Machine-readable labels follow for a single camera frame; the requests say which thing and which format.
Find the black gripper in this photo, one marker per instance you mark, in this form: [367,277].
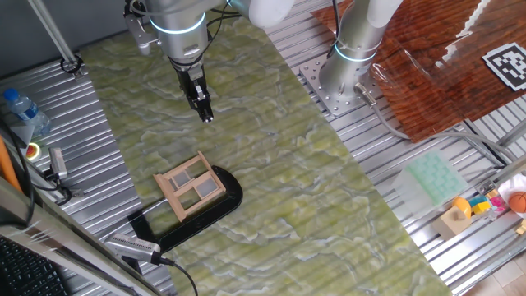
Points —
[191,84]

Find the wooden miniature sliding window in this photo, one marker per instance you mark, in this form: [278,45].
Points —
[169,196]

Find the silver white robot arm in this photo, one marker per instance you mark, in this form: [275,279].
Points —
[181,37]

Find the black metal C-clamp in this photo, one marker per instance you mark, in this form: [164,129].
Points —
[232,193]

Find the green marble pattern mat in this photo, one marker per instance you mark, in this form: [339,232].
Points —
[287,185]

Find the silver metal pole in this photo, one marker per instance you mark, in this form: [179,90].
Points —
[51,29]

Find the yellow red emergency button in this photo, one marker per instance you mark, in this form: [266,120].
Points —
[33,152]

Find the clear plastic water bottle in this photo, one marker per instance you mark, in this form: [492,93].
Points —
[26,111]

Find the grey metal desk beam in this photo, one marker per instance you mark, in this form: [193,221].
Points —
[61,242]

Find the orange pole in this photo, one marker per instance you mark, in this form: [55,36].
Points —
[6,164]

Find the brown wood grain mat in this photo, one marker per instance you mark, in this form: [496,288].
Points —
[431,82]

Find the translucent plastic grid tray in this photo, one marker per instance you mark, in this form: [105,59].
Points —
[431,181]

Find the black keyboard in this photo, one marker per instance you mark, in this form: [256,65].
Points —
[24,275]

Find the teal toy block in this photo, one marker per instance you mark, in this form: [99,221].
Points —
[478,200]

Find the yellow toy block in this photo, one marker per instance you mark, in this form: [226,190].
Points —
[481,208]

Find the small wooden toy block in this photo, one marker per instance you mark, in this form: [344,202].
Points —
[522,227]
[492,193]

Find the black white fiducial marker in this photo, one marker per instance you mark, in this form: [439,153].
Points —
[507,66]

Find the pink toy block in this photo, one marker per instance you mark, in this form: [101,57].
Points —
[497,202]

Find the orange toy basketball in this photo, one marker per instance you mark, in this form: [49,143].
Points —
[518,202]

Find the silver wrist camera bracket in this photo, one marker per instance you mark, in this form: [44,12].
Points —
[141,35]

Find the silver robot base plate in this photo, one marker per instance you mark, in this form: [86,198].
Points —
[343,106]

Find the grey ribbed camera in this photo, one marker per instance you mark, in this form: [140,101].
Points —
[131,246]

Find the black camera holder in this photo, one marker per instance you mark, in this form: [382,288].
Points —
[133,265]

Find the small metal bracket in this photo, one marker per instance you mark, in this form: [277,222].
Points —
[485,187]

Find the aluminium frame bar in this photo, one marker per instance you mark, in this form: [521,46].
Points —
[511,167]
[513,133]

